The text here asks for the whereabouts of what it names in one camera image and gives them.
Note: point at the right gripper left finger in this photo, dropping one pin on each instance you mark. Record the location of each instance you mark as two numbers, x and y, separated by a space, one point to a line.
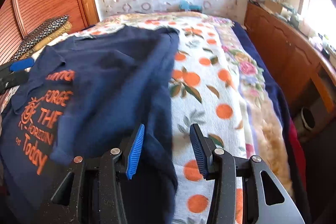
132 151

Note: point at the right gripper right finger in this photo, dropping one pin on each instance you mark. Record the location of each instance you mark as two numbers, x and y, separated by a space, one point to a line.
203 152

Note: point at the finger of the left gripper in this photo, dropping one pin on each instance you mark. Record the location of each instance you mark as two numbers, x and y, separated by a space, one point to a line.
13 79
21 64

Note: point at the navy printed t-shirt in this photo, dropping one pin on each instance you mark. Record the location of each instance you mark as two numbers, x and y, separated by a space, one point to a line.
83 96

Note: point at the patterned navy pillow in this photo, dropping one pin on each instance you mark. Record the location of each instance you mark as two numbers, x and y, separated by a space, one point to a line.
46 28

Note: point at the yellow folded blanket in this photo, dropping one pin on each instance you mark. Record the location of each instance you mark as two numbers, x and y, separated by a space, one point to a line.
23 54

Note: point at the orange-print bed sheet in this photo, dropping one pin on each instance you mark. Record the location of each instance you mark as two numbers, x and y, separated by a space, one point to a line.
91 89

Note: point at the floral fleece blanket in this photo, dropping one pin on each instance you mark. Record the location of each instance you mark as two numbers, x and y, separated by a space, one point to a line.
249 87

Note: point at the wooden slatted wardrobe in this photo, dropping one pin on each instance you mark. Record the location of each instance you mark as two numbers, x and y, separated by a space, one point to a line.
44 1

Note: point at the small waste bin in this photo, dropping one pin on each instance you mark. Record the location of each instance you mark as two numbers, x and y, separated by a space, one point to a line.
304 121

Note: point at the wooden side cabinet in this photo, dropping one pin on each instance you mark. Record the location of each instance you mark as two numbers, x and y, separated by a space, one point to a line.
301 71

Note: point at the blue toy on bed end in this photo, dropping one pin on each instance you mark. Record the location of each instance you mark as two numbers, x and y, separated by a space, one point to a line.
186 6

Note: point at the cardboard box on cabinet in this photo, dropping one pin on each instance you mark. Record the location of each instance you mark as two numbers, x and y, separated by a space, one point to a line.
273 6

